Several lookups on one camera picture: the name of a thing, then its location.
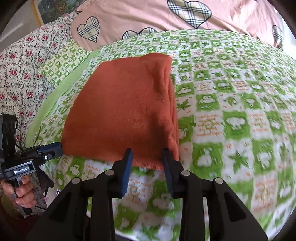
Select pink heart patterned pillow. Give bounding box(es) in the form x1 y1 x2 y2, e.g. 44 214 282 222
71 1 283 51

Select left human hand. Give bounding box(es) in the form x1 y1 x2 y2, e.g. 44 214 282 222
1 175 37 208

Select floral rose patterned pillow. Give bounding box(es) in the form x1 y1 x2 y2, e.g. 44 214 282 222
0 11 80 209

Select framed landscape painting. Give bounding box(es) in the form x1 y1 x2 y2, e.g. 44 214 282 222
31 0 85 26

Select green white patterned pillow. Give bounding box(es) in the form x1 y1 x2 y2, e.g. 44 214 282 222
39 40 90 87

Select green white patterned quilt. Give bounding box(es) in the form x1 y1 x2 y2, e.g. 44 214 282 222
25 30 295 240

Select rust orange knit sweater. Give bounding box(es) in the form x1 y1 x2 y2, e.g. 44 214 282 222
61 53 179 170

